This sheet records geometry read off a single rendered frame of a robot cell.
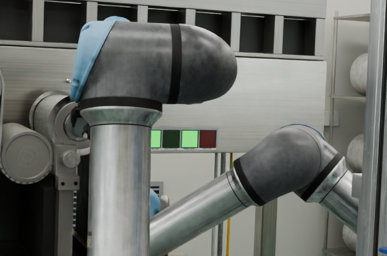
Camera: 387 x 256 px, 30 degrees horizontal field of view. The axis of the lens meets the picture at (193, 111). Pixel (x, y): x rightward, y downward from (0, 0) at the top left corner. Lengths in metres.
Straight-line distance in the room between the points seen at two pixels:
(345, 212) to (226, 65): 0.47
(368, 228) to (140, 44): 0.38
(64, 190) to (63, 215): 0.06
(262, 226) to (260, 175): 1.28
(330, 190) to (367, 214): 0.46
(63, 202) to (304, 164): 0.65
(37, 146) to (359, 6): 3.89
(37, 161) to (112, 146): 0.77
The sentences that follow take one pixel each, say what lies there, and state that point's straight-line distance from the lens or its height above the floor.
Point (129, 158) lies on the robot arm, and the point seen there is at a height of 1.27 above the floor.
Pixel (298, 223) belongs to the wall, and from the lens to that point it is 5.19.
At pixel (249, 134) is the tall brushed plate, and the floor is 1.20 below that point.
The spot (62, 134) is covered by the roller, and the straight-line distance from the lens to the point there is 1.73.
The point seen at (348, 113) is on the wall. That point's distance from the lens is 5.30.
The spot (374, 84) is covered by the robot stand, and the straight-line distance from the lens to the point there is 0.92.
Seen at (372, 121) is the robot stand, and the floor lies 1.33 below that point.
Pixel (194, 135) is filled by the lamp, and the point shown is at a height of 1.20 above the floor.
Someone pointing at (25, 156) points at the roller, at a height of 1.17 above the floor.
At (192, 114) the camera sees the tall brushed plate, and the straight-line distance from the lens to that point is 2.19.
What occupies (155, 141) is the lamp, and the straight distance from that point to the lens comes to 2.15.
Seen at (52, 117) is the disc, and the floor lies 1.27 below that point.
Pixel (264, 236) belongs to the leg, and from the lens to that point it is 2.54.
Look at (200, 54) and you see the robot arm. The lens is 1.00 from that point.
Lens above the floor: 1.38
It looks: 3 degrees down
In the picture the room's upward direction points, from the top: 2 degrees clockwise
